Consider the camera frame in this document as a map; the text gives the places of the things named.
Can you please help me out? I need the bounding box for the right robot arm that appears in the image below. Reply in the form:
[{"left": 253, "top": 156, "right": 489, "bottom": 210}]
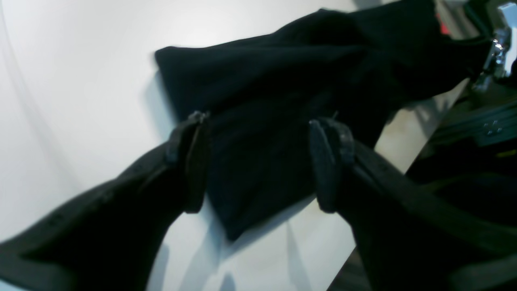
[{"left": 434, "top": 0, "right": 517, "bottom": 93}]

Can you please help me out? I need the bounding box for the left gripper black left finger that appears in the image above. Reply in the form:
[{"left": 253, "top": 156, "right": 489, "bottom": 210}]
[{"left": 0, "top": 111, "right": 210, "bottom": 291}]

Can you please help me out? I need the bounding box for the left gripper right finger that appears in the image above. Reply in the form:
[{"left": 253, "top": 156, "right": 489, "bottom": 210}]
[{"left": 309, "top": 118, "right": 516, "bottom": 291}]

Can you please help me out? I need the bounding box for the black t-shirt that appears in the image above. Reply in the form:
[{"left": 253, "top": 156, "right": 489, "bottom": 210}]
[{"left": 154, "top": 0, "right": 467, "bottom": 241}]

